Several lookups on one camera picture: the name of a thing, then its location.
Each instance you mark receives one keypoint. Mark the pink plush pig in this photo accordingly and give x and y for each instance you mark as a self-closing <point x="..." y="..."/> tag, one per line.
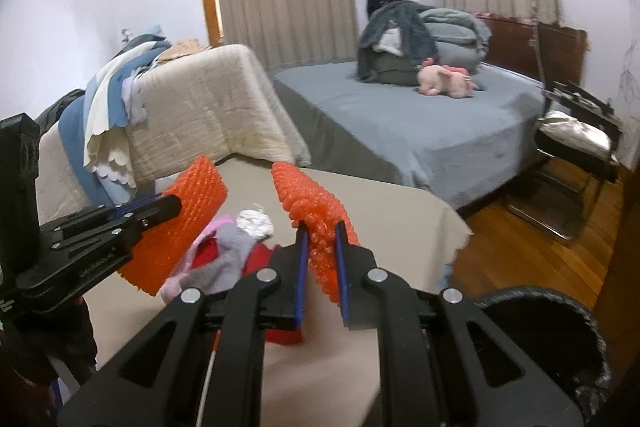
<point x="447" y="80"/>

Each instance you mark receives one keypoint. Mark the silver seat cushion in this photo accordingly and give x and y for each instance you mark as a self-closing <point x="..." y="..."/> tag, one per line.
<point x="575" y="134"/>

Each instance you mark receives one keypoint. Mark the pink sock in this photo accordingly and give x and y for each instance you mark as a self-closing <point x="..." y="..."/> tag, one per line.
<point x="171" y="287"/>

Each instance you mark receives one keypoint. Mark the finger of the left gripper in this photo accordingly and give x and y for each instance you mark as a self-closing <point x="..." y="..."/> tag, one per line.
<point x="89" y="245"/>
<point x="137" y="203"/>

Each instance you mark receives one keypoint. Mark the red cloth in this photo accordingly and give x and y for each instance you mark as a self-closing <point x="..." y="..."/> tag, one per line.
<point x="258" y="258"/>

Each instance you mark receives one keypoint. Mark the black office chair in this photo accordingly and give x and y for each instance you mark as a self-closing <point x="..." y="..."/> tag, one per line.
<point x="544" y="200"/>

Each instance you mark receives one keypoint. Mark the stack of grey bedding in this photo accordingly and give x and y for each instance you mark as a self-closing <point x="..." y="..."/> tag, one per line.
<point x="416" y="32"/>

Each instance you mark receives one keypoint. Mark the dark wooden headboard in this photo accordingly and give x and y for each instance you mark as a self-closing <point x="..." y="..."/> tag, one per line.
<point x="530" y="49"/>

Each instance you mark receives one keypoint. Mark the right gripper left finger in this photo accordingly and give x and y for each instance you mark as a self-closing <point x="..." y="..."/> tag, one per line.
<point x="199" y="361"/>

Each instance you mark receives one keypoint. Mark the beige folded quilt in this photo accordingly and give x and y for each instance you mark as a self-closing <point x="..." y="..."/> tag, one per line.
<point x="215" y="103"/>

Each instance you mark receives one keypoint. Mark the black lined trash bin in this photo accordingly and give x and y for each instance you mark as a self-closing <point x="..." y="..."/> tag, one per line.
<point x="560" y="335"/>

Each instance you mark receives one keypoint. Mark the grey bed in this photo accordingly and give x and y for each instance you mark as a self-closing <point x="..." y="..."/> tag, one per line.
<point x="459" y="149"/>

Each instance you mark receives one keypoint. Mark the grey sock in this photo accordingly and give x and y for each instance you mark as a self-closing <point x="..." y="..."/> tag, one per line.
<point x="221" y="274"/>

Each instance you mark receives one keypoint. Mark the orange foam net sleeve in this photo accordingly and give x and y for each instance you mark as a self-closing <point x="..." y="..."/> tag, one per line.
<point x="202" y="192"/>

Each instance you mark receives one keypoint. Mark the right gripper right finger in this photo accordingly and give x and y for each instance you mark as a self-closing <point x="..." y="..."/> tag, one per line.
<point x="443" y="362"/>

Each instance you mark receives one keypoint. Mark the white crumpled tissue ball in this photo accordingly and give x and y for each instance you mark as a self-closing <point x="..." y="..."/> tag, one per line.
<point x="255" y="222"/>

